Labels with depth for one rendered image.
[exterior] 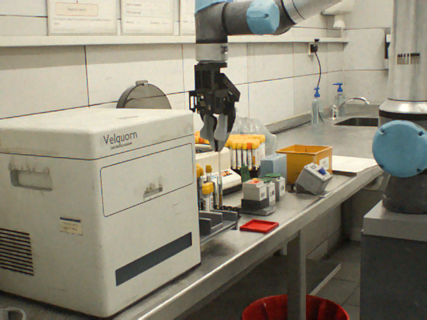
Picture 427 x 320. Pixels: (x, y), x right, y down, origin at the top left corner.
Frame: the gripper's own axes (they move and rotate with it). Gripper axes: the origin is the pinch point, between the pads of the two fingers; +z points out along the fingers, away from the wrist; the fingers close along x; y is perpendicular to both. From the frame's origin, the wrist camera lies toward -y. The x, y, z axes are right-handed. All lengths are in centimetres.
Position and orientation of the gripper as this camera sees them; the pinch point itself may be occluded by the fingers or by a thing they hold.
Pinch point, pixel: (219, 146)
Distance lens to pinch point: 140.6
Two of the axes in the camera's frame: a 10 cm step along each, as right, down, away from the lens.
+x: 8.6, 0.7, -5.1
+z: 0.3, 9.8, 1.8
